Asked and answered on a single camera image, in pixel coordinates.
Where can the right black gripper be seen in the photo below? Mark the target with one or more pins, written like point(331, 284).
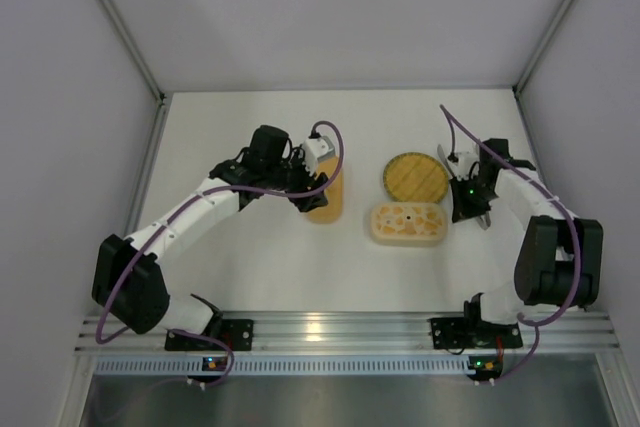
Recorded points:
point(470, 206)

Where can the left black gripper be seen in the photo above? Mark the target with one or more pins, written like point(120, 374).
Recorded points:
point(310, 188)

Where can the metal food tongs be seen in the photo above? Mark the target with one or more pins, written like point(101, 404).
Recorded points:
point(483, 220)

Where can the orange lunch box container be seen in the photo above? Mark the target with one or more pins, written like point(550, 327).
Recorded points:
point(323, 217)

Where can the orange lunch box lid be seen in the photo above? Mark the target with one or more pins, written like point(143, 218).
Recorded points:
point(334, 192)

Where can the beige lunch box container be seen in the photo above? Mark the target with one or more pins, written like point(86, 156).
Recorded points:
point(409, 241)

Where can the patterned beige lunch box lid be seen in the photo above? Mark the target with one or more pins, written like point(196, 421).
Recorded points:
point(409, 218)

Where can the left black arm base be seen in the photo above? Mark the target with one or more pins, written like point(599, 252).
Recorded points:
point(237, 334)

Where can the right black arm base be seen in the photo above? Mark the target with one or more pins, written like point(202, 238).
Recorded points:
point(459, 333)

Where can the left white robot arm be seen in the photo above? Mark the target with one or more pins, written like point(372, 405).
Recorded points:
point(129, 281)

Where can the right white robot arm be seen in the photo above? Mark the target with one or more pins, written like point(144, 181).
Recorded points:
point(559, 261)

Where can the round woven bamboo tray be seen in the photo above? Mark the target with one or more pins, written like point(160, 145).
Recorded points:
point(415, 177)

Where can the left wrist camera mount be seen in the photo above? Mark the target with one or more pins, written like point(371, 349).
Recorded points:
point(317, 150)

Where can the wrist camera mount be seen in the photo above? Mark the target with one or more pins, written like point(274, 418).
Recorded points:
point(463, 165)
point(317, 150)

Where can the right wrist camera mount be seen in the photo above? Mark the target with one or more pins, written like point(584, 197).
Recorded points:
point(463, 165)

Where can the aluminium front rail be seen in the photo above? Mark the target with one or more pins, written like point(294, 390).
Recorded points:
point(351, 333)

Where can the slotted grey cable duct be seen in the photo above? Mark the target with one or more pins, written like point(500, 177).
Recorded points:
point(279, 365)

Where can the right aluminium frame post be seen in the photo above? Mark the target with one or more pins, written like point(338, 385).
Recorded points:
point(559, 15)

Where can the aluminium frame post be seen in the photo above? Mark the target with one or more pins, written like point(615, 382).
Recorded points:
point(559, 15)
point(127, 40)

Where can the left aluminium frame post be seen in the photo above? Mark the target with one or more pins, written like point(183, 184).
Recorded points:
point(127, 40)

